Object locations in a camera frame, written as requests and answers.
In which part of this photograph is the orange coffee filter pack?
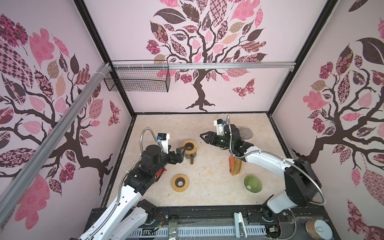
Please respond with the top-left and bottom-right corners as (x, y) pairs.
(229, 155), (243, 176)

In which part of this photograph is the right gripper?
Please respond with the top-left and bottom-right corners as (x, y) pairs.
(200, 132), (233, 151)

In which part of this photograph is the red snack bag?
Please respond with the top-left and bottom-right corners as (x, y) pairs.
(157, 168), (167, 177)

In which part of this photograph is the green ribbed glass dripper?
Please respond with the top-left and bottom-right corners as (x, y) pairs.
(244, 175), (263, 193)

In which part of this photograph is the aluminium rail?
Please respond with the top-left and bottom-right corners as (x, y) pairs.
(113, 61), (296, 70)
(1, 63), (112, 224)

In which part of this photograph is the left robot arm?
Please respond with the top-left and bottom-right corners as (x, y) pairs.
(79, 145), (186, 240)

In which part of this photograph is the white slotted cable duct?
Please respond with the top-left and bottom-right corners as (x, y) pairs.
(128, 226), (267, 239)

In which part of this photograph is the brown tape roll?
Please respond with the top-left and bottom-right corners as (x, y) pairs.
(305, 220), (333, 240)

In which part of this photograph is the wooden ring dripper holder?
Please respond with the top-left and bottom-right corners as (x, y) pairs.
(182, 140), (198, 150)

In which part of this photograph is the aluminium rail left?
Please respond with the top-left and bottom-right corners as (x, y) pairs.
(1, 63), (112, 224)

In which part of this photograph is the black wire basket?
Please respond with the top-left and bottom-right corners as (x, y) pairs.
(104, 60), (171, 93)

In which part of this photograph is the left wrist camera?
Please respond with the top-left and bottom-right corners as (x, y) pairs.
(157, 133), (170, 154)

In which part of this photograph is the aluminium rail back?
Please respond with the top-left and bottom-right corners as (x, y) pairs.
(113, 61), (296, 70)

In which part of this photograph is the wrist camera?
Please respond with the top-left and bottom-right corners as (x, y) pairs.
(214, 119), (226, 136)
(157, 133), (170, 154)

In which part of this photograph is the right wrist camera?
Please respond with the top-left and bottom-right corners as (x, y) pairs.
(214, 119), (226, 136)

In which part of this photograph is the white stapler tool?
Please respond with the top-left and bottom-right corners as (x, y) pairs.
(234, 212), (248, 239)

